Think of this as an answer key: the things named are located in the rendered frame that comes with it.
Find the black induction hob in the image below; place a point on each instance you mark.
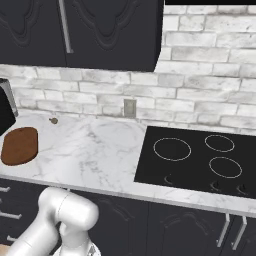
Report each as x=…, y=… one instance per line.
x=196, y=163

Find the small brown round object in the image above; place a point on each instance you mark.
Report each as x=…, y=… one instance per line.
x=53, y=120

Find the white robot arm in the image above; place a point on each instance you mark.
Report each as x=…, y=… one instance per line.
x=66, y=210

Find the dark upper cupboard door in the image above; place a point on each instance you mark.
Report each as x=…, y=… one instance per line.
x=30, y=33
x=113, y=33

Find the black and silver appliance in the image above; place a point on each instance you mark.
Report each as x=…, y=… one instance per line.
x=4, y=110

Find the dark lower cupboard door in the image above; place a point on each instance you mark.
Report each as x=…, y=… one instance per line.
x=186, y=233
x=248, y=240
x=123, y=226

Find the dark drawer front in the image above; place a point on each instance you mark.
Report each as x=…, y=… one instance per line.
x=23, y=193
x=6, y=235
x=20, y=221

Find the brown oval cutting board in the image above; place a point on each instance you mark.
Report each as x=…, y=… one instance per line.
x=20, y=146

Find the dark cupboard door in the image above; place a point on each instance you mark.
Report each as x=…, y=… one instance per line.
x=113, y=33
x=123, y=226
x=30, y=33
x=186, y=233
x=248, y=240

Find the grey wall outlet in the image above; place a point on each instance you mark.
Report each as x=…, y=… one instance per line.
x=130, y=108

